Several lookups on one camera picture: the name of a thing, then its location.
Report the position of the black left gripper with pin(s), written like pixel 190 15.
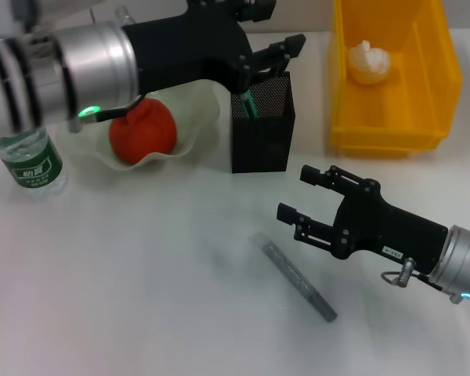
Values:
pixel 188 47

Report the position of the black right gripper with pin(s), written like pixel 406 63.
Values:
pixel 391 235

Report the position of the grey marker pen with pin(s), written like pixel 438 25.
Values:
pixel 293 274

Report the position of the mint green pen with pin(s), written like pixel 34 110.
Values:
pixel 250 105

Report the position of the white paper ball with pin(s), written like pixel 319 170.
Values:
pixel 370 62

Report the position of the clear bottle with green label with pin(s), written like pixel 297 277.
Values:
pixel 31 164

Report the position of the black mesh pen holder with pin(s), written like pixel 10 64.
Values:
pixel 262 141

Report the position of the wavy green glass fruit plate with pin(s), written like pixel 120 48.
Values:
pixel 196 109

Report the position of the yellow plastic bin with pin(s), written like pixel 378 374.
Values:
pixel 376 125

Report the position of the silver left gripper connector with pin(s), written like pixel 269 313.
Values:
pixel 122 15

